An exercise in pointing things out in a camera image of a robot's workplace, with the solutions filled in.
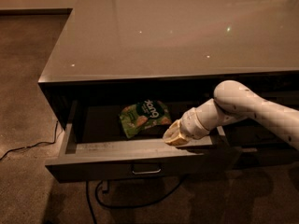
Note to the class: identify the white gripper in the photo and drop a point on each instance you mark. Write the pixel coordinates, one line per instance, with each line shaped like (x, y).
(189, 127)

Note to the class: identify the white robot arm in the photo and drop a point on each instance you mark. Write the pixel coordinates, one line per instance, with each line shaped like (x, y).
(233, 102)

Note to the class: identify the dark drawer cabinet counter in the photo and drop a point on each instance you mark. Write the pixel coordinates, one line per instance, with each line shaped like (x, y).
(122, 52)

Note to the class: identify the green snack bag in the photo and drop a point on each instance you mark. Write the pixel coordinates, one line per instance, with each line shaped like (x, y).
(142, 116)

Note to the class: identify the dark wall baseboard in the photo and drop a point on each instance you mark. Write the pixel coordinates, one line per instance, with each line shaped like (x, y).
(35, 11)

